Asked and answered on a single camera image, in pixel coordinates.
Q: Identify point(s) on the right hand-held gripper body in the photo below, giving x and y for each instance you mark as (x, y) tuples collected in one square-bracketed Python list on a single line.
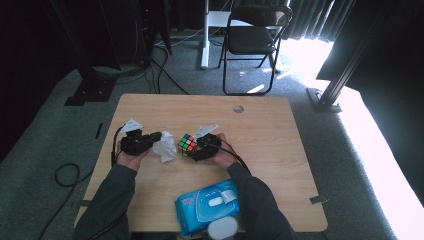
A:
[(208, 146)]

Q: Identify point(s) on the blue wet wipe packet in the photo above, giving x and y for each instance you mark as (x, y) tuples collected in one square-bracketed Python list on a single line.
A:
[(193, 213)]

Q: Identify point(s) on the black tape strip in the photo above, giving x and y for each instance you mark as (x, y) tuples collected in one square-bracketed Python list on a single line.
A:
[(99, 130)]

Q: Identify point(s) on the black folding chair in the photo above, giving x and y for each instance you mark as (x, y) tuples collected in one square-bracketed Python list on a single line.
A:
[(250, 40)]

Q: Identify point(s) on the grey tape strip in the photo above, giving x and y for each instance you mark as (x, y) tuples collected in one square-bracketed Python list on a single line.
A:
[(318, 199), (84, 203)]

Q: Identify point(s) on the dark pleated curtain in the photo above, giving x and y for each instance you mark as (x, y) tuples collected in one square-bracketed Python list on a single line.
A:
[(310, 20)]

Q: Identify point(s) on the black hanging cloth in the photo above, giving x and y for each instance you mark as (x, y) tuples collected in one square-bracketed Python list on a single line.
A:
[(393, 66)]

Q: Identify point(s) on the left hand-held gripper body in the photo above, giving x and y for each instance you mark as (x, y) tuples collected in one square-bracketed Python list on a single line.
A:
[(135, 143)]

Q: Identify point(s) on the colourful puzzle cube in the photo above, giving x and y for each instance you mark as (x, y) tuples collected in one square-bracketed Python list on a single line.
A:
[(186, 145)]

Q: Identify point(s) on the white wet wipe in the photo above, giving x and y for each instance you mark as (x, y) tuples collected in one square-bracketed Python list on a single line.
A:
[(165, 148)]

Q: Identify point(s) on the grey table grommet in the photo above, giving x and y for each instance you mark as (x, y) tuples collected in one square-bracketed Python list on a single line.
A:
[(238, 109)]

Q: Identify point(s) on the white round device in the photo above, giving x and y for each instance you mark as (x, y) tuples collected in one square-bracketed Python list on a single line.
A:
[(222, 228)]

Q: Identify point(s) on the person's right hand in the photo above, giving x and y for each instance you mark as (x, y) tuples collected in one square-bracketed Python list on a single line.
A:
[(226, 158)]

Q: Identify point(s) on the black metal stand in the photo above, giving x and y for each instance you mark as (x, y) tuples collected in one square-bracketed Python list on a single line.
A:
[(90, 86), (328, 100)]

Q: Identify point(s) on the white desk frame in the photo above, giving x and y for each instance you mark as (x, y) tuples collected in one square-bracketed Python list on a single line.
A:
[(205, 50)]

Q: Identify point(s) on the person's left hand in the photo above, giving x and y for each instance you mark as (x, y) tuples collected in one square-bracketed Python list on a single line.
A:
[(131, 161)]

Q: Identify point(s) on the dark equipment tower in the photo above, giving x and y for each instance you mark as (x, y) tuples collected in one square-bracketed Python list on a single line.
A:
[(150, 30)]

